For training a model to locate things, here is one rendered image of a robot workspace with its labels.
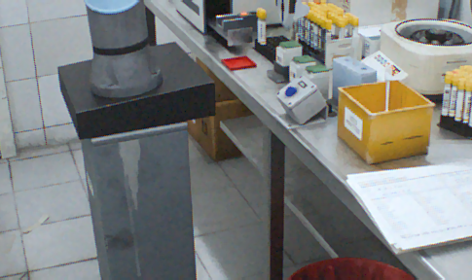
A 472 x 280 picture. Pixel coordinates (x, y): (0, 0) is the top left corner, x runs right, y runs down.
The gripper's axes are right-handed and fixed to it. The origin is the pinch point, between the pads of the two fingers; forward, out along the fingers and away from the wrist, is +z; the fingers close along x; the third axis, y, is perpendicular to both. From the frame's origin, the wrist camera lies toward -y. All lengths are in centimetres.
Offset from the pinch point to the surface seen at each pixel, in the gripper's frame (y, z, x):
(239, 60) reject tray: -4.8, 12.6, 14.5
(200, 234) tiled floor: 3, 100, 70
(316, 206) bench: 29, 73, 32
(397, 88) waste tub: 7.7, 4.5, -33.8
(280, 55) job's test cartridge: -1.1, 7.1, -0.4
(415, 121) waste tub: 3.2, 5.5, -45.8
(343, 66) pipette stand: 2.7, 3.3, -21.3
